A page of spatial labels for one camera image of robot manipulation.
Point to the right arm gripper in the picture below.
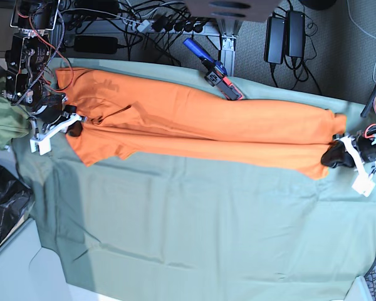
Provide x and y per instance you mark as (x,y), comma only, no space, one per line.
(51,114)

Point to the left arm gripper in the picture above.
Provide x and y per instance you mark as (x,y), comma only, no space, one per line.
(364,142)

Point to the orange T-shirt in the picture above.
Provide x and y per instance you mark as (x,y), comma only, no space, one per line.
(126,114)

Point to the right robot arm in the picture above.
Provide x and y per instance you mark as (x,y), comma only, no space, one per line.
(41,29)

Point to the olive green garment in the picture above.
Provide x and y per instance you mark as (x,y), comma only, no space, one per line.
(13,121)

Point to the black plastic bag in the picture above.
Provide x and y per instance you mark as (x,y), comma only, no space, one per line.
(14,200)

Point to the black power brick pair left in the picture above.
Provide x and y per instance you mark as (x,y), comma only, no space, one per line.
(275,40)

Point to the black power brick pair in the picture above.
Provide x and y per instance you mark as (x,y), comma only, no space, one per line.
(275,40)
(295,34)

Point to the black power brick pair right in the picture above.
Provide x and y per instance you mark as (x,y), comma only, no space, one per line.
(295,34)

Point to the blue clamp at centre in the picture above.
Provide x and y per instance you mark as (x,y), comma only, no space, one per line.
(216,74)

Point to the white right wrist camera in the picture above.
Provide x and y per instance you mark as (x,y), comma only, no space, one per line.
(41,146)

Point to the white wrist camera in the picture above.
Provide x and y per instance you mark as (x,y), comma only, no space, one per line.
(363,185)
(41,146)

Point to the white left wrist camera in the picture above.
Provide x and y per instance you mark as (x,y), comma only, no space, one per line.
(363,185)

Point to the aluminium frame post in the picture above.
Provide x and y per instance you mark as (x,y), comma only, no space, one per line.
(229,30)

